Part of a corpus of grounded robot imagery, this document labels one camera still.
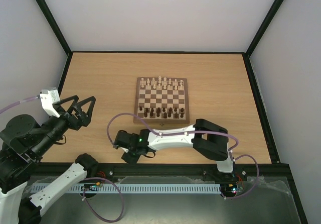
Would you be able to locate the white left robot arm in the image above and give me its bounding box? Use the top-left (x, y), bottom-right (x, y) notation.
top-left (1, 94), bottom-right (98, 223)

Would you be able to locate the light blue cable duct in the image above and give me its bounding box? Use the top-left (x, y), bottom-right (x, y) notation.
top-left (66, 183), bottom-right (221, 194)

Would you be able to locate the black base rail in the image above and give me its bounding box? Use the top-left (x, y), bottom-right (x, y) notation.
top-left (27, 162), bottom-right (291, 182)

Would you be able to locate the wooden chess board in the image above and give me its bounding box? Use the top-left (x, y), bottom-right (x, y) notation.
top-left (134, 76), bottom-right (190, 124)

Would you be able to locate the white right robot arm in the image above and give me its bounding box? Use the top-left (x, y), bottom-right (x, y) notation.
top-left (115, 119), bottom-right (236, 180)

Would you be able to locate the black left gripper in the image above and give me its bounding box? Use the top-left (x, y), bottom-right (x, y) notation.
top-left (34, 94), bottom-right (98, 156)

